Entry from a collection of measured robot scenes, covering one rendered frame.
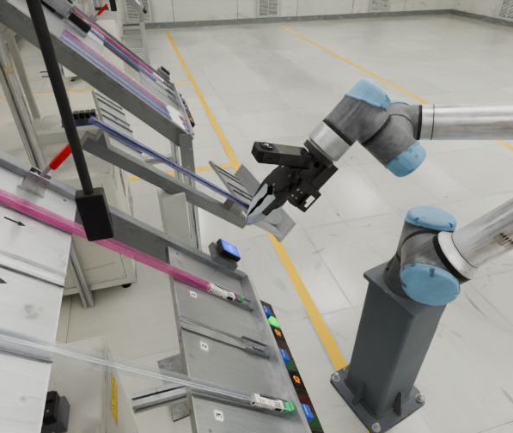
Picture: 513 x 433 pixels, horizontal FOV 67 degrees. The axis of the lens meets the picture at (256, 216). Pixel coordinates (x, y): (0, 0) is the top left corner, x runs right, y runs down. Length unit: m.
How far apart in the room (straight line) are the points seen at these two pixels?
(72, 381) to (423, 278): 0.74
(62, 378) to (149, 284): 1.07
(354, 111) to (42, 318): 0.58
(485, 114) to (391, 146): 0.22
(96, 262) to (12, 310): 1.31
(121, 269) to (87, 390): 1.00
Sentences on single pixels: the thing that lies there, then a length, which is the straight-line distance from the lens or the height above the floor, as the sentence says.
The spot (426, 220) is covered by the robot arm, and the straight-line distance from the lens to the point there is 1.01.
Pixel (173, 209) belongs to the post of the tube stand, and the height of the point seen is 0.78.
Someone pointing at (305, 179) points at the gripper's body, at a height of 0.93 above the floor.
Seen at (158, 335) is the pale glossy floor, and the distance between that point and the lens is 1.72.
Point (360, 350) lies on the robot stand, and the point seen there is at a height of 0.23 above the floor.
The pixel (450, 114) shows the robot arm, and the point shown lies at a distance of 0.90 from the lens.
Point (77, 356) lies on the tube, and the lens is 0.48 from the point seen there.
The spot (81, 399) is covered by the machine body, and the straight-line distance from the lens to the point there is 0.87.
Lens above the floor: 1.33
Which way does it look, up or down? 35 degrees down
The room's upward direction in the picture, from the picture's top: straight up
